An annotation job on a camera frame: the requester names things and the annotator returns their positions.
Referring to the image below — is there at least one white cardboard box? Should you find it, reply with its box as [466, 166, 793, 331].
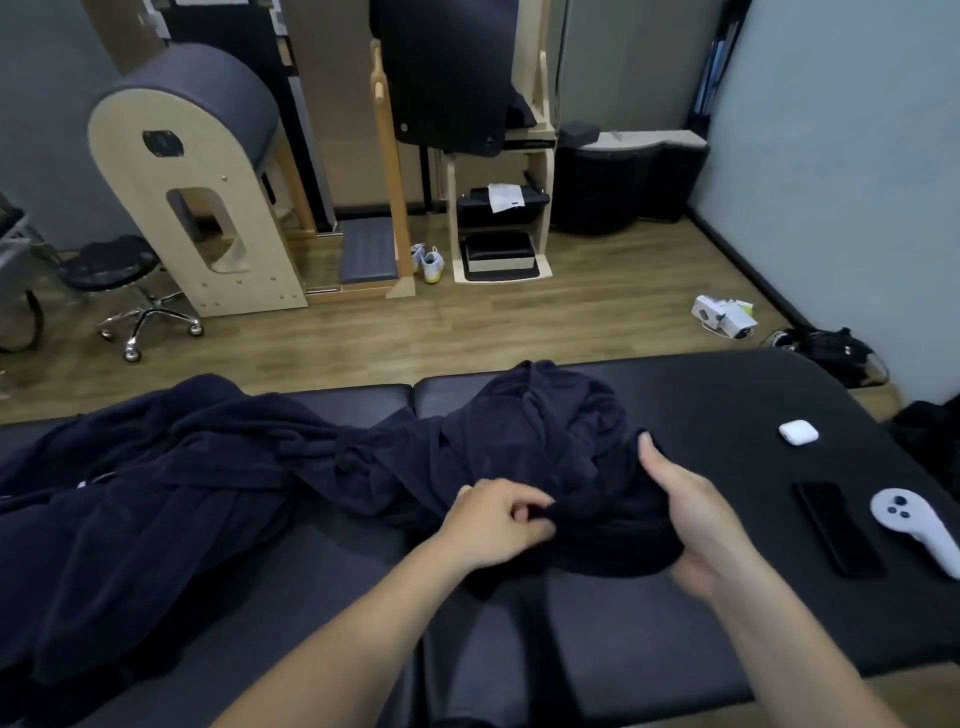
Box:
[690, 294, 759, 341]

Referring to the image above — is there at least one grey padded step platform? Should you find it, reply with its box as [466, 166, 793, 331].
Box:
[337, 217, 397, 288]

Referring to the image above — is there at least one dark navy bathrobe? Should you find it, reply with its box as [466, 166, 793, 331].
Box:
[0, 360, 685, 710]

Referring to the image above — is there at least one wooden ladder barrel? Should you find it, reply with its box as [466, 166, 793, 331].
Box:
[86, 42, 310, 318]

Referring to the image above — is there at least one white handheld controller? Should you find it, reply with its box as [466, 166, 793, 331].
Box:
[870, 488, 960, 582]

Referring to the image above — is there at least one black hanging mat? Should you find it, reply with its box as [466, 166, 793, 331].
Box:
[369, 0, 526, 159]

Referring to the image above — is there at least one black smartphone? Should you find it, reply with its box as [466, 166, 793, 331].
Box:
[792, 480, 886, 579]

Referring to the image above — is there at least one black rolling stool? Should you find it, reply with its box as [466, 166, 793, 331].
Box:
[56, 235, 205, 364]

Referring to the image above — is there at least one person's right forearm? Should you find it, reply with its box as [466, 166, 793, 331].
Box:
[705, 558, 909, 728]

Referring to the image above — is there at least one black bag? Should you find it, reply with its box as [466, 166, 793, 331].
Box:
[765, 327, 890, 389]

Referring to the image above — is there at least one wooden upright frame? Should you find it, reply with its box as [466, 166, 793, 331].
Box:
[369, 39, 416, 301]

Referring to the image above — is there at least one person's left hand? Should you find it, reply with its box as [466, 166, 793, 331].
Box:
[433, 478, 558, 576]

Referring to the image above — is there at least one person's right hand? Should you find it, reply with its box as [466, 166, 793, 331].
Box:
[637, 431, 760, 604]

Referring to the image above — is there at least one person's left forearm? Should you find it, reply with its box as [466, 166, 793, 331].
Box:
[201, 534, 462, 728]

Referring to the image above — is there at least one black padded box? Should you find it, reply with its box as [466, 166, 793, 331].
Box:
[459, 231, 540, 276]

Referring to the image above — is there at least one wooden pilates chair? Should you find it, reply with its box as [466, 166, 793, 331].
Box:
[442, 30, 560, 285]

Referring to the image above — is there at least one black curved cabinet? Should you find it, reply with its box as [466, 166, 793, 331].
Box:
[551, 129, 711, 236]

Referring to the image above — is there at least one black padded massage table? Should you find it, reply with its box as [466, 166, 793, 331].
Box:
[0, 348, 960, 728]

